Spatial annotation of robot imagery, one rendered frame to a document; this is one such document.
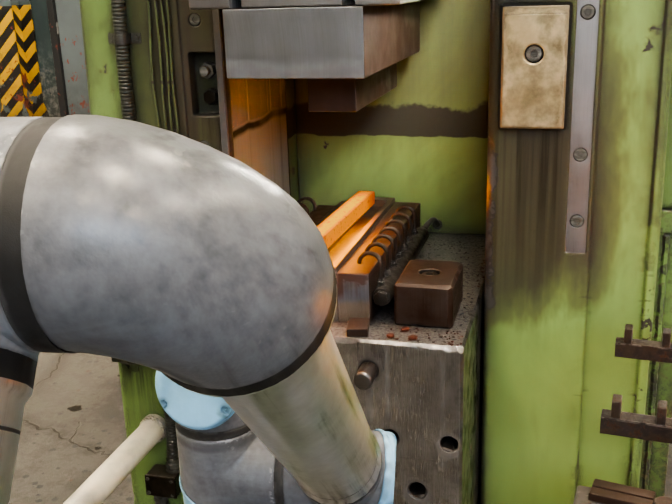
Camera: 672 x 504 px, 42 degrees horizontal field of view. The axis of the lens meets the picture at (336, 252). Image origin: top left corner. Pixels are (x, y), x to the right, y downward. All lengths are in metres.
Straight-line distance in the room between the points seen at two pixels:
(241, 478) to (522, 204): 0.64
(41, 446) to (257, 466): 2.12
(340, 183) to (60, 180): 1.38
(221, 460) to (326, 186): 0.92
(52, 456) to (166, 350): 2.54
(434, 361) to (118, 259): 0.88
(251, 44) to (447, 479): 0.67
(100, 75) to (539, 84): 0.70
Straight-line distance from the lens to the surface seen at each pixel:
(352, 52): 1.21
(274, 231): 0.42
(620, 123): 1.33
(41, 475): 2.86
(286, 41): 1.23
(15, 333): 0.43
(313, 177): 1.76
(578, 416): 1.47
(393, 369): 1.25
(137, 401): 1.68
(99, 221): 0.39
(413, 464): 1.31
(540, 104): 1.30
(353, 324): 1.26
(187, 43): 1.44
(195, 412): 0.90
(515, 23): 1.29
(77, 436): 3.04
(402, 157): 1.71
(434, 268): 1.33
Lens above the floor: 1.40
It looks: 17 degrees down
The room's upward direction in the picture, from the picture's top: 2 degrees counter-clockwise
